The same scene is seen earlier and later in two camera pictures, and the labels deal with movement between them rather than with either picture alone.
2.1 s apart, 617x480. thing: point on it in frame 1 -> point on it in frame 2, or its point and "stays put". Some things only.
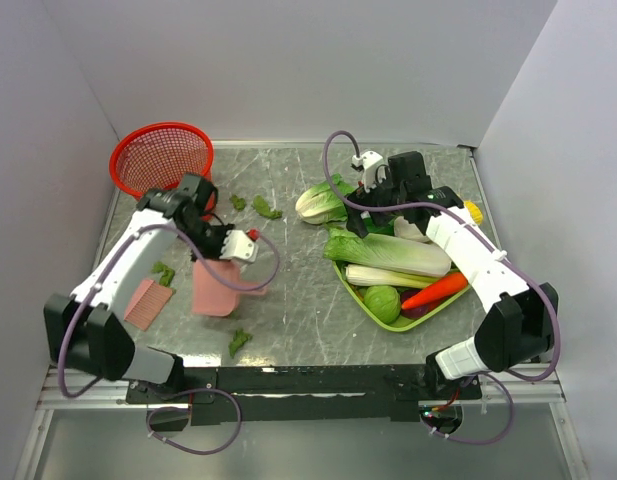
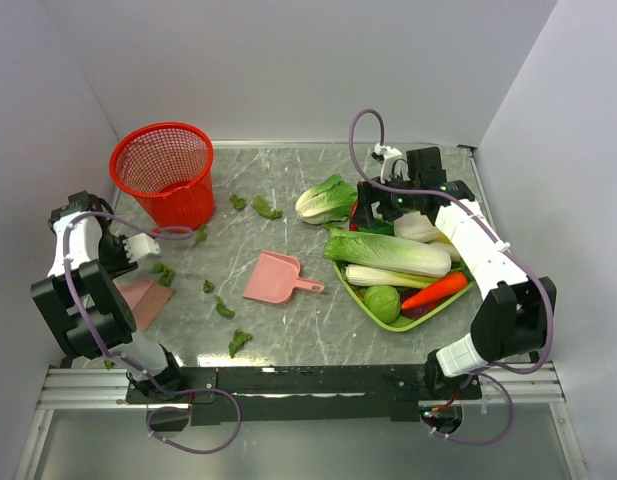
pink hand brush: x=148 y=301 stays put
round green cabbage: x=383 y=302 stays put
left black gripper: x=214 y=255 -> x=122 y=265
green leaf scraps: x=167 y=273 stays put
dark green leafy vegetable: x=388 y=229 stays put
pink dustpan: x=210 y=296 -> x=275 y=278
